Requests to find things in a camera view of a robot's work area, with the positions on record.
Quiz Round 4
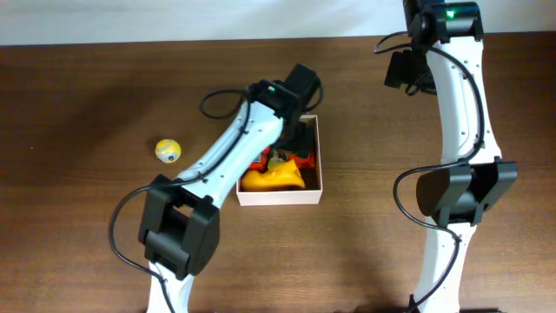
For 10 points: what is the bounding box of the red toy car grey top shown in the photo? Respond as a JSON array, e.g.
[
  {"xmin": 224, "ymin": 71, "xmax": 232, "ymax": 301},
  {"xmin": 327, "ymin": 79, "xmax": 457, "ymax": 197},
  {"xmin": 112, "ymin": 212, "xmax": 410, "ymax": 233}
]
[{"xmin": 288, "ymin": 146, "xmax": 316, "ymax": 170}]

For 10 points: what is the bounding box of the yellow ball wooden stick toy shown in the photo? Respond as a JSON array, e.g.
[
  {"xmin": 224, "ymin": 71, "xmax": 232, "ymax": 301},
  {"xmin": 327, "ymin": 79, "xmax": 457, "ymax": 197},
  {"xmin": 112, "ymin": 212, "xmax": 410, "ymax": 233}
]
[{"xmin": 268, "ymin": 150, "xmax": 288, "ymax": 171}]

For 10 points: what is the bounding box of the orange plastic toy animal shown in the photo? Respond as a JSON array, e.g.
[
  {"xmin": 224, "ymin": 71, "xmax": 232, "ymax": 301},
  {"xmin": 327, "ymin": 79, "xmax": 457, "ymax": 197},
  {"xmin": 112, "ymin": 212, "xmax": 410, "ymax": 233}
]
[{"xmin": 241, "ymin": 160, "xmax": 306, "ymax": 192}]

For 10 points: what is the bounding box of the small red toy truck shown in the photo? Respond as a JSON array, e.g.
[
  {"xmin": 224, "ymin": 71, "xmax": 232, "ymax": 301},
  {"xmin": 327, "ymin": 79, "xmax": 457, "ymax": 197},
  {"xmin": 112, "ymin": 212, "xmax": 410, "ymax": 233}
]
[{"xmin": 248, "ymin": 147, "xmax": 271, "ymax": 172}]

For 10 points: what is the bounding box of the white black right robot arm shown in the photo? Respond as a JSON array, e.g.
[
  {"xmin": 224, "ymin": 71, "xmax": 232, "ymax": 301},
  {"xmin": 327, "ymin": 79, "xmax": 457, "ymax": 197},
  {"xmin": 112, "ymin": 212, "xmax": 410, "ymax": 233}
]
[{"xmin": 384, "ymin": 0, "xmax": 518, "ymax": 312}]

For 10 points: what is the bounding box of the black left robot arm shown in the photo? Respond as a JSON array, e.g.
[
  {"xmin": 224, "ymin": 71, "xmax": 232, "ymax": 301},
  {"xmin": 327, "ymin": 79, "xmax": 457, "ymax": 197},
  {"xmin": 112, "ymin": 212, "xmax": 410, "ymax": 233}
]
[{"xmin": 138, "ymin": 78, "xmax": 322, "ymax": 312}]

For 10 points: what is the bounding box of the pink open cardboard box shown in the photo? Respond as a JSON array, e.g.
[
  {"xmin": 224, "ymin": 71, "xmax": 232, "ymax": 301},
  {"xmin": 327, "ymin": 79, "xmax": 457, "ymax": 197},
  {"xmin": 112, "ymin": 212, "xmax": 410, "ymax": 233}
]
[{"xmin": 235, "ymin": 115, "xmax": 323, "ymax": 207}]

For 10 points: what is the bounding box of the yellow grey toy ball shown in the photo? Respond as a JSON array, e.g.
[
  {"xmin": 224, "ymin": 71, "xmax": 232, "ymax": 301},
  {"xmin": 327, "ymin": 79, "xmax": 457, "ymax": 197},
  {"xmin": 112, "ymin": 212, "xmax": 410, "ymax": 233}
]
[{"xmin": 156, "ymin": 139, "xmax": 182, "ymax": 163}]

